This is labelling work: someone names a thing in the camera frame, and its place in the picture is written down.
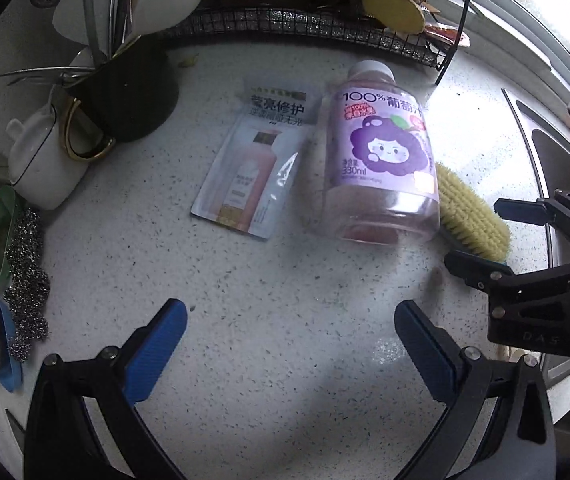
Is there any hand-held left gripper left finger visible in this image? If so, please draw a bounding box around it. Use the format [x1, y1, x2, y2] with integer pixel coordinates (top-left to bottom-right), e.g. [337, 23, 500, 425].
[25, 297, 188, 480]

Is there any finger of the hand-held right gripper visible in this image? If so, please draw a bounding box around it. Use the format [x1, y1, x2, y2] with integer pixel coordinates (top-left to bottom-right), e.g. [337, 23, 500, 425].
[444, 250, 570, 306]
[494, 190, 570, 233]

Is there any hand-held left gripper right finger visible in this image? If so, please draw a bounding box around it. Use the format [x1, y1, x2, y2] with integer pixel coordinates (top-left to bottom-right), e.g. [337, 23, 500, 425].
[349, 300, 558, 480]

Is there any purple label juice bottle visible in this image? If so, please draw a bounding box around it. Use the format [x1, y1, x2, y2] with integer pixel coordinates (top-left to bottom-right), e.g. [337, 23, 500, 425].
[310, 60, 440, 247]

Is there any yellow bristle scrubbing brush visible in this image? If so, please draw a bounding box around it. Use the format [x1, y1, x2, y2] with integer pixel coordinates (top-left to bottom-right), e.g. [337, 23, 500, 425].
[435, 161, 512, 263]

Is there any stainless steel sink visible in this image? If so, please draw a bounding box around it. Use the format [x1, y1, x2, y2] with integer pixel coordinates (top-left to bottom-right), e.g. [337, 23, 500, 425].
[502, 87, 570, 391]

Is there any steel wool scrubber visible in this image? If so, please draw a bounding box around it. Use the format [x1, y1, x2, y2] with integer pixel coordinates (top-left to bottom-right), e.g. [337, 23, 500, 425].
[5, 207, 52, 363]

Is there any blue plastic dish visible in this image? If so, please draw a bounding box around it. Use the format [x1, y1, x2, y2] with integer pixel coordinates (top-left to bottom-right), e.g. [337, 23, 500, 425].
[0, 292, 23, 393]

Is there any red snack packet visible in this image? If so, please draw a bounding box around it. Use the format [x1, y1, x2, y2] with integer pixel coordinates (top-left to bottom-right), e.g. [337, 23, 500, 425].
[422, 22, 470, 43]

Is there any window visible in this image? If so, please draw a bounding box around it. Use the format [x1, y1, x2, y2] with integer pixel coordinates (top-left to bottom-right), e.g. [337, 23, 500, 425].
[465, 0, 570, 91]

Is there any pink white shampoo sachet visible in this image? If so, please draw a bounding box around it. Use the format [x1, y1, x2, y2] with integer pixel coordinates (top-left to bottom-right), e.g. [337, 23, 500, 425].
[191, 87, 310, 241]

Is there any white teapot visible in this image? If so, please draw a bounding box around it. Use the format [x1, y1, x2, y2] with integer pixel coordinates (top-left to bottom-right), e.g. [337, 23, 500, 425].
[6, 102, 90, 211]

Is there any ginger root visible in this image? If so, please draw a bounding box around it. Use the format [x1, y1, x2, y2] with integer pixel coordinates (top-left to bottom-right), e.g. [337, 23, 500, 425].
[335, 0, 430, 36]

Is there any black mug utensil holder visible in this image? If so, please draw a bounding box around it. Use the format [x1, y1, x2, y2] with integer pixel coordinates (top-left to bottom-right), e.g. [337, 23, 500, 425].
[62, 35, 180, 161]

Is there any steel utensil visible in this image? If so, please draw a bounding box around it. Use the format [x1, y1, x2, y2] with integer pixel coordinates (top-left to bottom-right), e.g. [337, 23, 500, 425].
[0, 62, 96, 86]

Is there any black wire rack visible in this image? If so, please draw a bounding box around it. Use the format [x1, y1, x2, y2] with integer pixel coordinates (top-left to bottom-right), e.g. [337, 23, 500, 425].
[162, 0, 478, 86]

